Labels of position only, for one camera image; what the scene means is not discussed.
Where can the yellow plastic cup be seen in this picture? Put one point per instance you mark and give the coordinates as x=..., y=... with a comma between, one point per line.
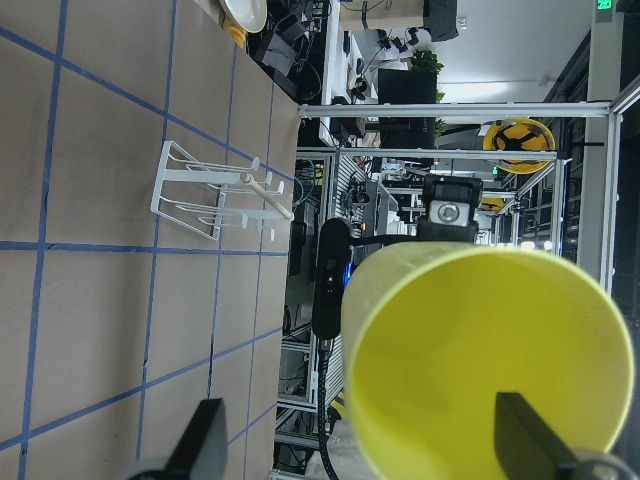
x=433, y=331

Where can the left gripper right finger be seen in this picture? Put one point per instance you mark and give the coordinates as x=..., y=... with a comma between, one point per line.
x=527, y=448

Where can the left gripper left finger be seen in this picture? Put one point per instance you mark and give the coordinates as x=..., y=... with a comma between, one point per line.
x=200, y=453

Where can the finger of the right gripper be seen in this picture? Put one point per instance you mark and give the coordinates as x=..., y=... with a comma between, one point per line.
x=450, y=203

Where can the beige round plate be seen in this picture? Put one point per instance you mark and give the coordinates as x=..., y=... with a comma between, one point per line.
x=250, y=15

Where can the green potted plant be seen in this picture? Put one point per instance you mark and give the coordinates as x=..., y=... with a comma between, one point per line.
x=426, y=61

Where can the white wire dish rack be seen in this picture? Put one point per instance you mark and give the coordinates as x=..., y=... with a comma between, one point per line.
x=207, y=198

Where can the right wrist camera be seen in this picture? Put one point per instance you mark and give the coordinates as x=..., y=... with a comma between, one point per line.
x=333, y=258

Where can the yellow hard hat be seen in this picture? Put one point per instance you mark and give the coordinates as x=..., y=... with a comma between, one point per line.
x=519, y=135

